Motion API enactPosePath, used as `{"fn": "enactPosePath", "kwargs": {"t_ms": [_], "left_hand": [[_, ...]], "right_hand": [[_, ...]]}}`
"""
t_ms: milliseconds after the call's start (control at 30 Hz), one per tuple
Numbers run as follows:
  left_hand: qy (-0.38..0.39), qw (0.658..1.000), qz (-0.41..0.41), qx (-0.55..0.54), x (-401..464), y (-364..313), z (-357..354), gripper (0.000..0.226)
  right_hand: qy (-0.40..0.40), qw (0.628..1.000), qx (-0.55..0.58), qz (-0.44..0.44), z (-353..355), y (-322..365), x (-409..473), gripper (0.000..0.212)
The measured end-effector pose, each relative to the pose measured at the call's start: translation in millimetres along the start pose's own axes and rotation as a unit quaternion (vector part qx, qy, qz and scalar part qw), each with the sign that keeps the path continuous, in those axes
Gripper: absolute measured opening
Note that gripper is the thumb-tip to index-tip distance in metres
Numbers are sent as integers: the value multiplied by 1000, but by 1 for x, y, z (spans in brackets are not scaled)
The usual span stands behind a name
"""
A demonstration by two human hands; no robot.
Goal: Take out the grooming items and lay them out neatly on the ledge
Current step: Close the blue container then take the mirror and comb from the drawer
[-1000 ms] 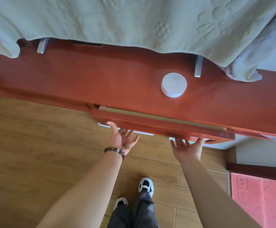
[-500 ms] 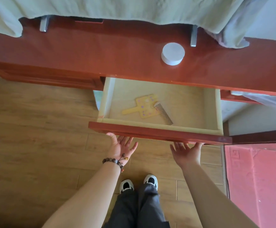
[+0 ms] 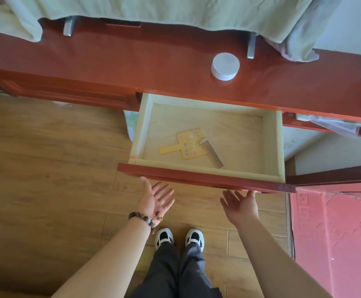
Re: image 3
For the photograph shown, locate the person's right hand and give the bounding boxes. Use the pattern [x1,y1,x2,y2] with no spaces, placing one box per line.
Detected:
[220,190,259,227]

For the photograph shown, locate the person's left hand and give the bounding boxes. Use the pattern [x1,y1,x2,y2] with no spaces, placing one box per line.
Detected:
[137,176,175,228]

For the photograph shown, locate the person's right forearm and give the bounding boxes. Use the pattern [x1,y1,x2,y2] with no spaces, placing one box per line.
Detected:
[235,214,333,298]

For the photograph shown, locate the person's left forearm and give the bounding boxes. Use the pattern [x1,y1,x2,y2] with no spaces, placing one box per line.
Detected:
[52,215,154,298]

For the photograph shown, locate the black white left shoe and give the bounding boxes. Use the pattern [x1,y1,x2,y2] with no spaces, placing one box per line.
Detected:
[154,228,175,250]

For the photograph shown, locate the black white shoe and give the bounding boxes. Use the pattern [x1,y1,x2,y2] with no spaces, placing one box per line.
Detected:
[154,228,175,250]
[185,228,205,252]

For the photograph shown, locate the black white right shoe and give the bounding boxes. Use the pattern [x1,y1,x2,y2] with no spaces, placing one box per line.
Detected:
[185,228,205,252]

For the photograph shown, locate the grey fine-tooth comb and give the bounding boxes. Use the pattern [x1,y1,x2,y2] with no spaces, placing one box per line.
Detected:
[200,138,224,169]

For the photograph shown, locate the yellow flowered hand mirror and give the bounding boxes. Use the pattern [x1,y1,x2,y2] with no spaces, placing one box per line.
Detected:
[159,128,207,160]

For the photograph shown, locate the pale printed plastic bag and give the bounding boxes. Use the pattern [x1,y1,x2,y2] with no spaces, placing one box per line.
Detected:
[124,110,138,142]

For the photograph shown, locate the open wooden drawer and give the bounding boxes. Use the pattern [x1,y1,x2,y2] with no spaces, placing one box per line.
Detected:
[117,93,296,194]

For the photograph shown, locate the dark grey trousers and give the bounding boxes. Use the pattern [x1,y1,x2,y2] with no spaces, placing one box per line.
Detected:
[131,241,223,298]

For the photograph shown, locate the dark red cabinet door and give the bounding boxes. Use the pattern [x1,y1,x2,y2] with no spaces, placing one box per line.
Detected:
[286,164,361,197]

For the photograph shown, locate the red embossed door panel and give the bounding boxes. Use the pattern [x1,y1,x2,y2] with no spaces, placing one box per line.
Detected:
[290,182,361,298]

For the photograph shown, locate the clear plastic bag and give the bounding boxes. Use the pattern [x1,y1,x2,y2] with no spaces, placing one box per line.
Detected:
[310,115,361,137]

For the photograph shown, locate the red wooden desk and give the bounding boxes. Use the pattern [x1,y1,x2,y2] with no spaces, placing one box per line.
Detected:
[0,16,361,140]

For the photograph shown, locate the white round puck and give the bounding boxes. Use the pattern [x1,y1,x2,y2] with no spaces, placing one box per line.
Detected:
[211,53,240,81]

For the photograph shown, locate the silver metal stand foot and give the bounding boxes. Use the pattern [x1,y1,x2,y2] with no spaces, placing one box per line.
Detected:
[63,16,77,37]
[247,32,257,59]

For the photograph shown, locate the grey pink cloth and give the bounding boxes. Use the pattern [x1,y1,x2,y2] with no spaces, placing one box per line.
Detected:
[263,0,344,63]

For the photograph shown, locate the pale green cloth cover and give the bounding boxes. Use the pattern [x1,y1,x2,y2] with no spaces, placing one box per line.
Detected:
[0,0,316,44]

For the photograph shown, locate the brown bead bracelet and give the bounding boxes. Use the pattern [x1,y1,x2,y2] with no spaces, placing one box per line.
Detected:
[128,211,164,235]

